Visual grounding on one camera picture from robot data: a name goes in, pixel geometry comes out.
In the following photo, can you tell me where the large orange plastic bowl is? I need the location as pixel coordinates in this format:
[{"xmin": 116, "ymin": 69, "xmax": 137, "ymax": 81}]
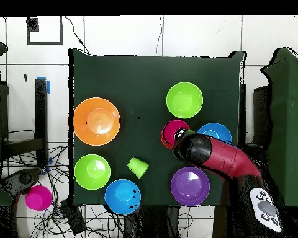
[{"xmin": 73, "ymin": 97, "xmax": 122, "ymax": 146}]

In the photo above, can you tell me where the grey pedestal leg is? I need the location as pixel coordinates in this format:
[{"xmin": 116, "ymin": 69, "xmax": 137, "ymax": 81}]
[{"xmin": 1, "ymin": 167, "xmax": 42, "ymax": 196}]

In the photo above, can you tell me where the black power adapter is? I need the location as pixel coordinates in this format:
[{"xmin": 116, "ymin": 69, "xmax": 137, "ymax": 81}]
[{"xmin": 60, "ymin": 200, "xmax": 87, "ymax": 235}]

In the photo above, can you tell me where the small red-orange plastic bowl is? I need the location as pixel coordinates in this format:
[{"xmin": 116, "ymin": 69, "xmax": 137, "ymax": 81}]
[{"xmin": 160, "ymin": 133, "xmax": 175, "ymax": 150}]

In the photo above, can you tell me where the purple plastic bowl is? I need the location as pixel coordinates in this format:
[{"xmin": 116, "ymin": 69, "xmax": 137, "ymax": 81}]
[{"xmin": 170, "ymin": 166, "xmax": 211, "ymax": 206}]

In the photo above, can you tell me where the grey square floor frame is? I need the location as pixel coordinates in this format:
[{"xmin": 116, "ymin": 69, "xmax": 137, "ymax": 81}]
[{"xmin": 26, "ymin": 16, "xmax": 63, "ymax": 46}]

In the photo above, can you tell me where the green plastic bowl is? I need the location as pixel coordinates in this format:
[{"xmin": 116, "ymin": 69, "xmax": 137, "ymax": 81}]
[
  {"xmin": 74, "ymin": 154, "xmax": 112, "ymax": 191},
  {"xmin": 166, "ymin": 81, "xmax": 204, "ymax": 120}
]

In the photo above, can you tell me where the black metal stand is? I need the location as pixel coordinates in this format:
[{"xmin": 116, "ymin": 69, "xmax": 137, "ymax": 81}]
[{"xmin": 0, "ymin": 77, "xmax": 49, "ymax": 169}]

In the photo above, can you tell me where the pink plastic cup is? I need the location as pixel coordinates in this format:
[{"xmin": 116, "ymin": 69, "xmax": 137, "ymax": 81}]
[{"xmin": 25, "ymin": 185, "xmax": 53, "ymax": 211}]

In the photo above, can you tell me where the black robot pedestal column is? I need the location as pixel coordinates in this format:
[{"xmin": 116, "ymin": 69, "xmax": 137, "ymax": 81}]
[{"xmin": 124, "ymin": 205, "xmax": 181, "ymax": 238}]

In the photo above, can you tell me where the dark green tablecloth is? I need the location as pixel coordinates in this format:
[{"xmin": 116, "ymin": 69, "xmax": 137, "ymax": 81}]
[{"xmin": 68, "ymin": 48, "xmax": 246, "ymax": 208}]

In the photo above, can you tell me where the green plastic cup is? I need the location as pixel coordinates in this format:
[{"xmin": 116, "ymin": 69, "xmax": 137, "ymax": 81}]
[{"xmin": 127, "ymin": 157, "xmax": 150, "ymax": 180}]

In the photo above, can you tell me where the blue plastic bowl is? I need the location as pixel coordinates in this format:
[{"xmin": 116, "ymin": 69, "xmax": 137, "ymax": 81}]
[
  {"xmin": 197, "ymin": 122, "xmax": 233, "ymax": 145},
  {"xmin": 104, "ymin": 178, "xmax": 142, "ymax": 216}
]

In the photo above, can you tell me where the thin black floor cable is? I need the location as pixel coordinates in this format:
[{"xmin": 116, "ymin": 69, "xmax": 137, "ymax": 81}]
[{"xmin": 64, "ymin": 16, "xmax": 92, "ymax": 56}]

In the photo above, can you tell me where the small pink plastic bowl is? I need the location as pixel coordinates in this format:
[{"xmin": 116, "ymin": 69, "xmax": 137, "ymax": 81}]
[{"xmin": 161, "ymin": 120, "xmax": 191, "ymax": 146}]

